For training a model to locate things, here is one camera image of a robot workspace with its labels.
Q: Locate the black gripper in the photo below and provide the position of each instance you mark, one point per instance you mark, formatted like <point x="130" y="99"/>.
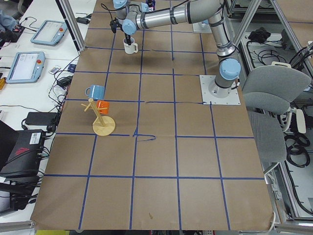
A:
<point x="127" y="38"/>

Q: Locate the white ribbed mug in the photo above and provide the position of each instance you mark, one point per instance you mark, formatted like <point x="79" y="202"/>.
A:
<point x="130" y="48"/>

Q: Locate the blue white milk carton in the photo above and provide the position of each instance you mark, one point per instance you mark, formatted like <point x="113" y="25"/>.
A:
<point x="151" y="4"/>

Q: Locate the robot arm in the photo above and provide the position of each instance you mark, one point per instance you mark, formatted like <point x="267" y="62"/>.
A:
<point x="132" y="16"/>

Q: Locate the black power adapter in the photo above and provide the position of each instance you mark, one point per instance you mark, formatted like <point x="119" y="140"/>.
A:
<point x="82" y="20"/>

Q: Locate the blue mug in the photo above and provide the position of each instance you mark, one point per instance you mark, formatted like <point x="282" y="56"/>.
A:
<point x="95" y="91"/>

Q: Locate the orange mug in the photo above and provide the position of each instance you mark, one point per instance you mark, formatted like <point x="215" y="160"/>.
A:
<point x="103" y="107"/>

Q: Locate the small remote control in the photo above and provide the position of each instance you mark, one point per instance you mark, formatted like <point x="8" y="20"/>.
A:
<point x="54" y="70"/>

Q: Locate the upper teach pendant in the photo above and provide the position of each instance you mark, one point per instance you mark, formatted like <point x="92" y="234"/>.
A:
<point x="50" y="33"/>

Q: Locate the teach pendant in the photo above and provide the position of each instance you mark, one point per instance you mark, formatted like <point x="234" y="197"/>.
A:
<point x="26" y="67"/>
<point x="50" y="33"/>

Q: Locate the wooden mug tree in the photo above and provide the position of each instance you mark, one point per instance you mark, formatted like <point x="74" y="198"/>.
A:
<point x="103" y="124"/>

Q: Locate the lower teach pendant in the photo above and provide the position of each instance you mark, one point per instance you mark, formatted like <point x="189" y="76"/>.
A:
<point x="26" y="67"/>

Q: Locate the black power brick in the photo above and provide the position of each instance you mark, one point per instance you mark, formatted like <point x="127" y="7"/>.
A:
<point x="40" y="118"/>

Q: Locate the grey office chair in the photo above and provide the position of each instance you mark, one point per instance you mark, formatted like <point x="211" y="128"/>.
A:
<point x="271" y="89"/>

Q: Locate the black electronics box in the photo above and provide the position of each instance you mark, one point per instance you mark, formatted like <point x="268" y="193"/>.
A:
<point x="19" y="152"/>

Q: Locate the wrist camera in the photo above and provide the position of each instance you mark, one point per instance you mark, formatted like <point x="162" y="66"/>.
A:
<point x="114" y="25"/>

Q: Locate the aluminium frame post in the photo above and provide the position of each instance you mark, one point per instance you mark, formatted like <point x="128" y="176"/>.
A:
<point x="70" y="20"/>

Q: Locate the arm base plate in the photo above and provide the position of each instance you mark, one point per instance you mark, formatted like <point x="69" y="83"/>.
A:
<point x="214" y="95"/>
<point x="201" y="28"/>

